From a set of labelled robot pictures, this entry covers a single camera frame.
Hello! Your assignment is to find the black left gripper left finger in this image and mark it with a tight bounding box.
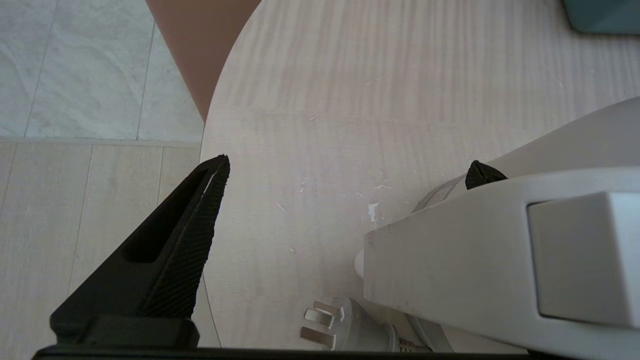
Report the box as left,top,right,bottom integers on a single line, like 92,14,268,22
50,154,231,347

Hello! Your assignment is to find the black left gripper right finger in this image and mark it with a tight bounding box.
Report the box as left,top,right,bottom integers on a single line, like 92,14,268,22
465,160,508,191

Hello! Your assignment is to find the white electric kettle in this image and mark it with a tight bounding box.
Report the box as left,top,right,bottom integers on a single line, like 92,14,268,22
354,96,640,360

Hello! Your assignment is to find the grey tissue box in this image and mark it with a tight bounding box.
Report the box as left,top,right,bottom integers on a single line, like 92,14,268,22
560,0,640,35

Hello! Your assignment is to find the grey power plug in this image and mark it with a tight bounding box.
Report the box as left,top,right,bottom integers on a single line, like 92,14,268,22
299,296,431,353

